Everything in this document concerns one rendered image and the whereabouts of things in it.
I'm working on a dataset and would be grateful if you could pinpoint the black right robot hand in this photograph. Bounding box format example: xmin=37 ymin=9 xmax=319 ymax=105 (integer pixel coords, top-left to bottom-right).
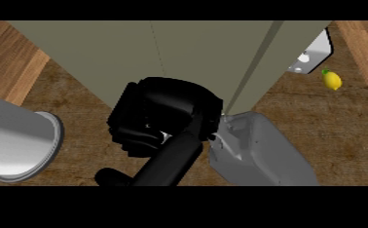
xmin=93 ymin=76 xmax=226 ymax=187

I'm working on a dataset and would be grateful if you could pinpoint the olive grey cabinet door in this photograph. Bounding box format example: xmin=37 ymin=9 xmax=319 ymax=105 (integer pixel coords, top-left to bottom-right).
xmin=7 ymin=19 xmax=278 ymax=113

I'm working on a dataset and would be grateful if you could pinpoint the olive grey cabinet side panel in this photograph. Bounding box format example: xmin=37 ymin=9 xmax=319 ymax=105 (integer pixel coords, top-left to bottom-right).
xmin=223 ymin=19 xmax=334 ymax=116

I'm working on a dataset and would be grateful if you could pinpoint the grey cylinder with pale rim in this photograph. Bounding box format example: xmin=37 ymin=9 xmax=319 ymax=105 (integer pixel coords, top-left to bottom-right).
xmin=0 ymin=99 xmax=66 ymax=184

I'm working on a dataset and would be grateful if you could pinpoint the pale wooden board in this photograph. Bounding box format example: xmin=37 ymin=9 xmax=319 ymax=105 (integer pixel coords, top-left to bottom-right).
xmin=0 ymin=20 xmax=52 ymax=107
xmin=334 ymin=19 xmax=368 ymax=88

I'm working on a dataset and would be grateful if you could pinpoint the yellow lemon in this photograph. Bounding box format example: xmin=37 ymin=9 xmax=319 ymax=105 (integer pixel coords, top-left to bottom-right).
xmin=321 ymin=68 xmax=343 ymax=92

